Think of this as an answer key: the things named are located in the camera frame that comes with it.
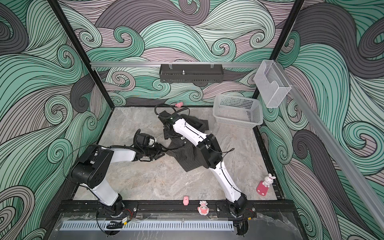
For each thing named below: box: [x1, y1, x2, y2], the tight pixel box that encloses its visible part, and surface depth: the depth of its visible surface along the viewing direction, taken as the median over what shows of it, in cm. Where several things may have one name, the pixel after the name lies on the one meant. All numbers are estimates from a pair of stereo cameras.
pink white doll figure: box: [197, 200, 210, 216], surface depth 73 cm
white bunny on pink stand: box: [256, 173, 276, 197], surface depth 79 cm
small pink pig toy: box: [175, 101, 184, 108], surface depth 121 cm
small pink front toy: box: [182, 195, 190, 206], surface depth 76 cm
